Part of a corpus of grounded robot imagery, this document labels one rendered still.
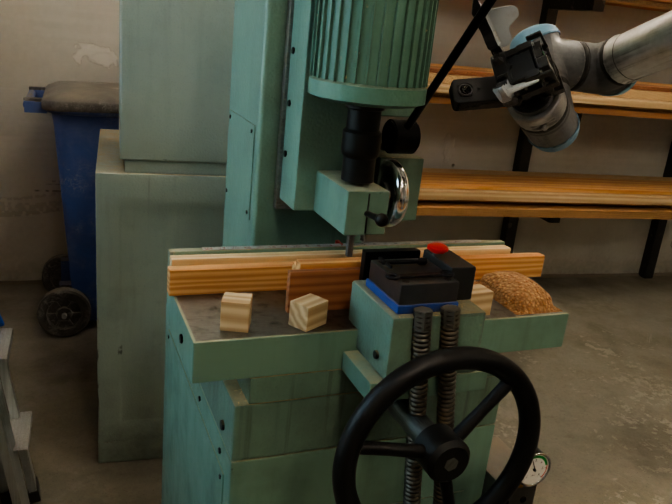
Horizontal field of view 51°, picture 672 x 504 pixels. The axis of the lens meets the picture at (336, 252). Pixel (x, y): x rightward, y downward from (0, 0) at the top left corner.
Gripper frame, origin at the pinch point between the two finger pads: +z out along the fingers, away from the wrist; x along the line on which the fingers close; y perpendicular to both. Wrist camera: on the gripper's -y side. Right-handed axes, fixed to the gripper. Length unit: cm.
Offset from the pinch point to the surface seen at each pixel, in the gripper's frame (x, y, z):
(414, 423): 48, -21, 0
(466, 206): -61, -64, -214
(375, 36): -0.9, -11.3, 10.6
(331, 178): 9.0, -28.3, -3.8
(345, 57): 0.3, -16.0, 10.9
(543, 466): 56, -14, -32
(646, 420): 47, -15, -206
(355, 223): 17.8, -25.4, -3.2
